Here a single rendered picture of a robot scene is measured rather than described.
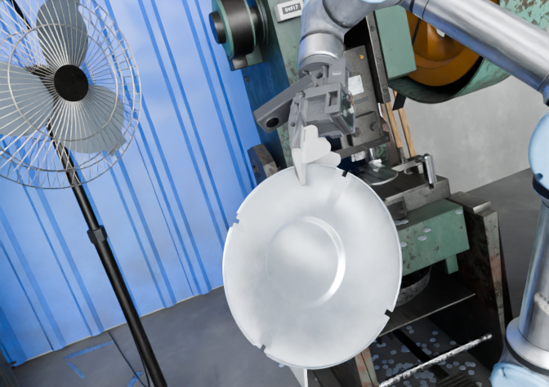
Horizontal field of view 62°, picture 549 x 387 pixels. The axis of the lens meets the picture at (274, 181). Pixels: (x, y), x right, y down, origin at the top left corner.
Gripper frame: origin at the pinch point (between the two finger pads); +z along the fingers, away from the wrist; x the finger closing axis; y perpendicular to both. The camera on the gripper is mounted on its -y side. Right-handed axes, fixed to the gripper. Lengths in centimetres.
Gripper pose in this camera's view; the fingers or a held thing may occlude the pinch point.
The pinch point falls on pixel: (301, 180)
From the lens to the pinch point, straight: 69.0
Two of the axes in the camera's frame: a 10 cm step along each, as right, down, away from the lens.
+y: 8.8, -1.2, -4.6
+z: -0.9, 9.1, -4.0
